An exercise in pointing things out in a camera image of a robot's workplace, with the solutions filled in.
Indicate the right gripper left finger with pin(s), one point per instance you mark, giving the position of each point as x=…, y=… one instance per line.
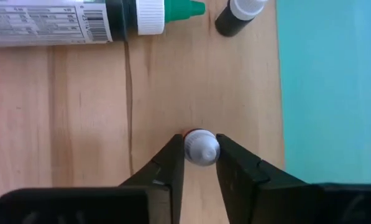
x=163, y=174

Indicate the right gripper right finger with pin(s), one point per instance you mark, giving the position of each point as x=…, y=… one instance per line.
x=244, y=186

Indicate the small white-capped dropper bottle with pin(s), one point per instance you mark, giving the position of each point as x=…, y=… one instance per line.
x=231, y=21
x=202, y=149

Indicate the green food coloring bottle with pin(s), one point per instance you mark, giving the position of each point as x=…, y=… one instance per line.
x=48, y=21

